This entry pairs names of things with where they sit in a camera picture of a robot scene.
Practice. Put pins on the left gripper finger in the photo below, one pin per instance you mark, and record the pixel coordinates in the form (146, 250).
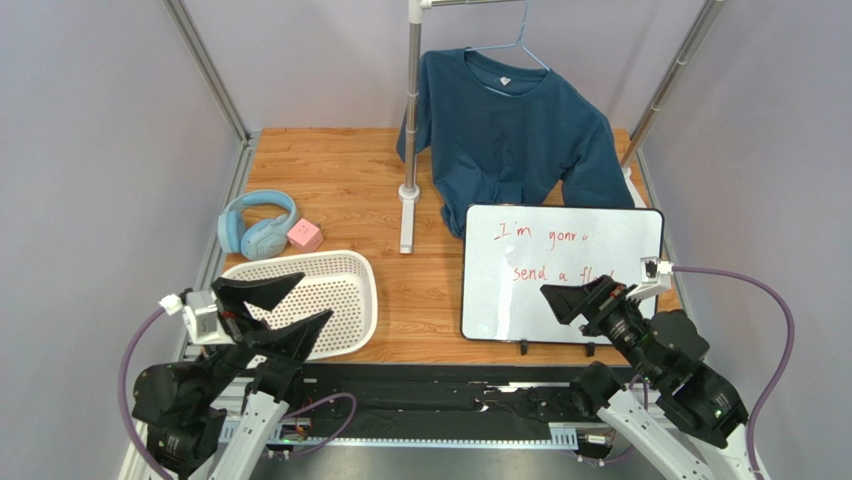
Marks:
(294, 342)
(233, 296)

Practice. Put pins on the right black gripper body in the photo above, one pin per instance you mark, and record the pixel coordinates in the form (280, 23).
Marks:
(600, 308)

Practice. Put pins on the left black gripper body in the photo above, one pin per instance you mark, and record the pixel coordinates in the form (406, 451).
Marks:
(238, 331)

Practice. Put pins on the dark blue t shirt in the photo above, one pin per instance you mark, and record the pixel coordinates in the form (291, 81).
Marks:
(500, 134)

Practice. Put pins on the light blue wire hanger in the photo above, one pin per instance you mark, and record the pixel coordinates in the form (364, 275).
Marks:
(519, 43)

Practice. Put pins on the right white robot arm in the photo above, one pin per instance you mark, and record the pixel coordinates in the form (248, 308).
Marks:
(668, 353)

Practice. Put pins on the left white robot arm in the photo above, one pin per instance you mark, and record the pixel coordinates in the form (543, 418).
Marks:
(176, 399)

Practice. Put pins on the light blue headphones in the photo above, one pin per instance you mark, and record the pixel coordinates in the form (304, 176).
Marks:
(263, 240)

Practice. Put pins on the pink cube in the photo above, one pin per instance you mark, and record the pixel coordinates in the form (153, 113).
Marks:
(305, 236)

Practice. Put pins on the white perforated plastic basket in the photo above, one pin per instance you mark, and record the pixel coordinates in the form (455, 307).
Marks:
(342, 281)

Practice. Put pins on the whiteboard with red writing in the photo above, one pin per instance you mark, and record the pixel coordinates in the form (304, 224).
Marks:
(511, 251)

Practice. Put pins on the silver clothes rack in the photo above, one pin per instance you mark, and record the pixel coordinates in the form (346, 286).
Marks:
(409, 192)

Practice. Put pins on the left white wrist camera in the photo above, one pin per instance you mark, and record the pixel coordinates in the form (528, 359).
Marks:
(200, 313)

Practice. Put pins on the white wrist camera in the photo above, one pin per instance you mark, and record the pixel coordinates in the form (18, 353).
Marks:
(656, 279)
(200, 313)

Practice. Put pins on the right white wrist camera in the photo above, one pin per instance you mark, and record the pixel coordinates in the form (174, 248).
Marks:
(656, 279)

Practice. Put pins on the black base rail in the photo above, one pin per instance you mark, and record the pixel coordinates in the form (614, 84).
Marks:
(463, 406)

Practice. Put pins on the left aluminium frame post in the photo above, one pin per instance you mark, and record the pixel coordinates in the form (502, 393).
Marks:
(187, 28)

